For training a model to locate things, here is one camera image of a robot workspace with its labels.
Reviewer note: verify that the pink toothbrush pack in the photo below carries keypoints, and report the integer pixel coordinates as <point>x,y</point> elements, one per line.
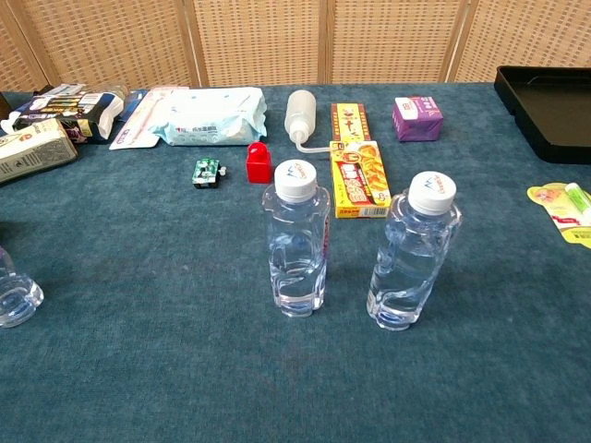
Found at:
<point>136,129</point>

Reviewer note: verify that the small red block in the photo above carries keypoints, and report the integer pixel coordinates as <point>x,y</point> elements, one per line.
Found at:
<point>259,166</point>

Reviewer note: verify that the small purple box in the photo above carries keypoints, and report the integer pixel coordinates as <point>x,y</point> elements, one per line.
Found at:
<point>418,120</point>

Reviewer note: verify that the yellow red spice box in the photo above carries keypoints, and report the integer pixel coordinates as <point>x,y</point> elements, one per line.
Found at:
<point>351,122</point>

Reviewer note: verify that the wicker folding screen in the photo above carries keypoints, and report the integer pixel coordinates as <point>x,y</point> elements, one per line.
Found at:
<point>258,41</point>

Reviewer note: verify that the dark navy snack packet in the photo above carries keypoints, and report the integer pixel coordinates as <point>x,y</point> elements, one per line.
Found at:
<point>69,111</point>

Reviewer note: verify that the blue table cloth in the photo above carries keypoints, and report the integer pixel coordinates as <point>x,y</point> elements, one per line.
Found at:
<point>184,369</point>

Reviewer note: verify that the white squeeze bottle with tube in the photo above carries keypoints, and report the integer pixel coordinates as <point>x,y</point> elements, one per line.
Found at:
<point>300,111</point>

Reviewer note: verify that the clear plastic water bottle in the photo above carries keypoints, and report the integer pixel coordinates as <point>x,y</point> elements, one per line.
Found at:
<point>16,297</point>
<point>295,249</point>
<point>411,267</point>

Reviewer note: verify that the light blue wet wipes pack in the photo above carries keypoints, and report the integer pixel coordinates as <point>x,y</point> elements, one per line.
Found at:
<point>212,115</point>

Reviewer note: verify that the white carton box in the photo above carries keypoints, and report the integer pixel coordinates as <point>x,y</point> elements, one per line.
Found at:
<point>32,152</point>

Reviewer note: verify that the green lip balm package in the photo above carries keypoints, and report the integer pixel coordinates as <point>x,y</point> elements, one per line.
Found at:
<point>568,217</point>

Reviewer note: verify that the small green toy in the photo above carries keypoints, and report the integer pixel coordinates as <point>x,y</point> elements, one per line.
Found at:
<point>205,173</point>

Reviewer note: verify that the yellow curry box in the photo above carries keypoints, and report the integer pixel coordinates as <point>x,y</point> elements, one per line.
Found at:
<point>360,180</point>

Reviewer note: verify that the black plastic tray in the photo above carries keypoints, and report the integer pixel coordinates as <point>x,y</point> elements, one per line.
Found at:
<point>549,111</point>

